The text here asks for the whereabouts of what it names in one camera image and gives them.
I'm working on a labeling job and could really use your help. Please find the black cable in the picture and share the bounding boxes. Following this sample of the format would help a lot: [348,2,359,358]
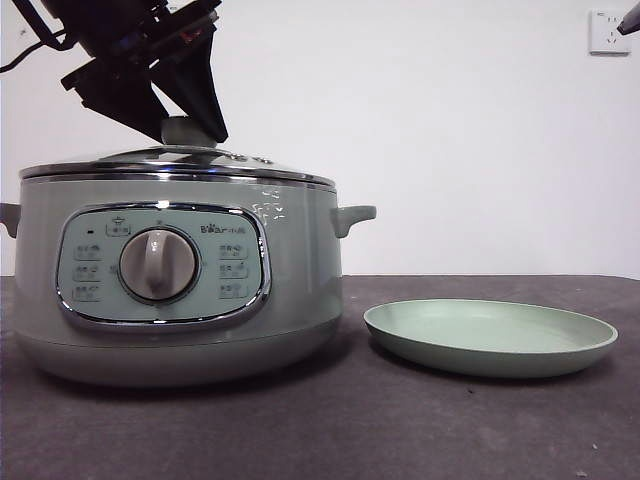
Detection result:
[0,0,69,74]

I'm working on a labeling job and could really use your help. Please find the pale green electric steamer pot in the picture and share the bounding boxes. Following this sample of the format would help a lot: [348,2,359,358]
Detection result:
[0,172,379,389]

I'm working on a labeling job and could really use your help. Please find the white wall socket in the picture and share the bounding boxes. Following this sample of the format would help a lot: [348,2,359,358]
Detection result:
[588,8,632,56]

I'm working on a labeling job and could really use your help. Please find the pale green round plate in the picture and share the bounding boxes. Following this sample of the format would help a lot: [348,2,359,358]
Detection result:
[363,298,619,378]

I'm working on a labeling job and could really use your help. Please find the glass lid with green knob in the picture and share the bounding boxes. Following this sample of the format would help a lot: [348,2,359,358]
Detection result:
[18,115,334,190]

